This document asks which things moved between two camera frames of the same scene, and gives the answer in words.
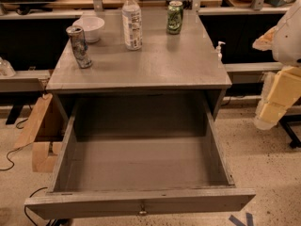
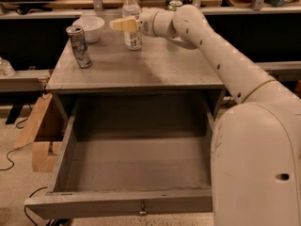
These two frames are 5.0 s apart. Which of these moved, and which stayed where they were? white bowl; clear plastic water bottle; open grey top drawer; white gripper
Moved: white gripper
Stayed: white bowl; open grey top drawer; clear plastic water bottle
